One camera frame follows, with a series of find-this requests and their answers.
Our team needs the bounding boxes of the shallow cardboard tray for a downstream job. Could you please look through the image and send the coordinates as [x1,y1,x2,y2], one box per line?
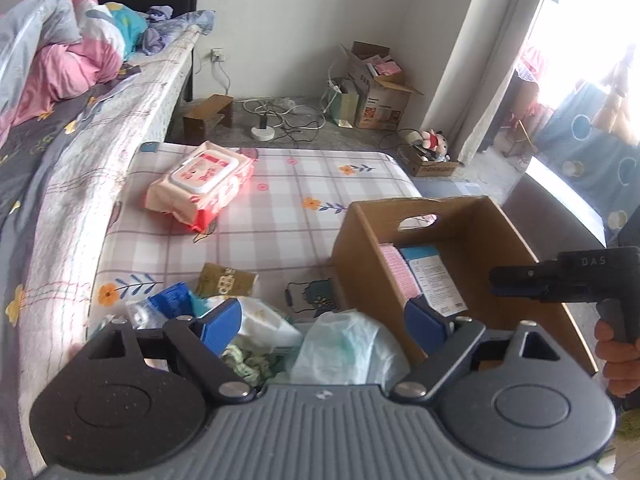
[397,144,463,178]

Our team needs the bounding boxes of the pink wet wipes pack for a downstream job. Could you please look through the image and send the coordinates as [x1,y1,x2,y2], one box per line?
[144,141,257,233]

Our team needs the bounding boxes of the green patterned cloth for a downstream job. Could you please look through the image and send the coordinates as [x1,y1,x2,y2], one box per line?
[222,342,282,387]

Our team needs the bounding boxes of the blue crumpled clothes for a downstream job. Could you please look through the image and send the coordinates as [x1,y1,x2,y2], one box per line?
[107,2,217,57]

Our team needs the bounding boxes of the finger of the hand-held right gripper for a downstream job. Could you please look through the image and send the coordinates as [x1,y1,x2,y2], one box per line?
[489,260,561,303]

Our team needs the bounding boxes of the plaid floral mattress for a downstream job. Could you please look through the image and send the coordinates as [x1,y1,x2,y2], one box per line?
[87,141,426,361]

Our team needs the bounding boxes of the blue and white box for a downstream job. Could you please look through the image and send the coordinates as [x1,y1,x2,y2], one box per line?
[398,246,468,317]

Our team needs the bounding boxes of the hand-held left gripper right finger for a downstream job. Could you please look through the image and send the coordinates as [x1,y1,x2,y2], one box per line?
[392,299,563,401]

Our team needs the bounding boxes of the small brown snack box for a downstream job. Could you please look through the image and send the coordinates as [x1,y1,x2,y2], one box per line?
[194,262,258,298]

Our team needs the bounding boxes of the bed with grey floral sheet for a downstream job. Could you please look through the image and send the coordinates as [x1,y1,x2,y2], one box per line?
[0,25,197,461]

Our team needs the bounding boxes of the brown cardboard box with handle hole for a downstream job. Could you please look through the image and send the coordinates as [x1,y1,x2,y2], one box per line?
[332,195,598,377]

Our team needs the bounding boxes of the open printed cardboard box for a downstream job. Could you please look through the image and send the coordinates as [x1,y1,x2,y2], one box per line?
[341,41,424,130]

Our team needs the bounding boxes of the white cables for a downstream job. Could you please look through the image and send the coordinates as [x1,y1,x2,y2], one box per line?
[242,97,332,135]

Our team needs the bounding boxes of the person's right hand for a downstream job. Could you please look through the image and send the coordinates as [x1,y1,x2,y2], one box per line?
[594,320,640,398]

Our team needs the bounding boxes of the blue cloth with circles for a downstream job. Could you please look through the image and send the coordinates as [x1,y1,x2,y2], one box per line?
[535,80,640,233]

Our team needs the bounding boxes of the small wooden stool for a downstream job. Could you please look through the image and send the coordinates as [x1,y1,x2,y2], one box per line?
[182,94,235,146]

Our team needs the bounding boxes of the pale green paper bag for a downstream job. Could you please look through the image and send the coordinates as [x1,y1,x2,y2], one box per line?
[330,91,360,128]

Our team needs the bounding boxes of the white printed packet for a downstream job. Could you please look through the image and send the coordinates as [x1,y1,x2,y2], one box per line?
[200,296,303,356]

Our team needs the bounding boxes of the beige hanging garment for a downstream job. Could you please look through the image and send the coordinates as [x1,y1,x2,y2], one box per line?
[599,45,640,136]

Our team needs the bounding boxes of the blue plastic packet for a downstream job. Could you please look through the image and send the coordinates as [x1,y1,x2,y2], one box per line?
[125,282,201,330]

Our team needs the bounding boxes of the pink sponge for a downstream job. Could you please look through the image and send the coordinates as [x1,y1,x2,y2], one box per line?
[378,243,423,303]

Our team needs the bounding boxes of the plush doll with red shirt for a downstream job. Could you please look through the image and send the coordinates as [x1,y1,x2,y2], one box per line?
[420,130,449,159]

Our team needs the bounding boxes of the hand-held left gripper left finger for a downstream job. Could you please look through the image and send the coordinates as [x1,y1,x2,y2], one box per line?
[85,297,256,403]

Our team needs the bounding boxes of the pink and blue quilt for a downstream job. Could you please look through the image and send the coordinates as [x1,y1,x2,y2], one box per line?
[0,0,127,133]

